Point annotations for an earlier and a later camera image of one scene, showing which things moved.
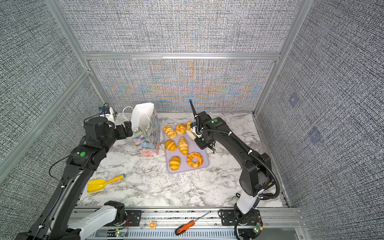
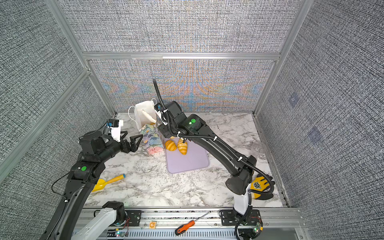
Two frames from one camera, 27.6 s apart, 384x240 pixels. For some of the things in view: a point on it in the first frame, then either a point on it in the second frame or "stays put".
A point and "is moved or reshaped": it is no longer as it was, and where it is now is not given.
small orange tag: [152, 225] stays put
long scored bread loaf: [183, 146] stays put
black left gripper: [128, 127] to [134, 147]
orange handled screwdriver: [183, 228] stays put
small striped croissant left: [170, 145] stays put
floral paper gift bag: [146, 129] is moved or reshaped
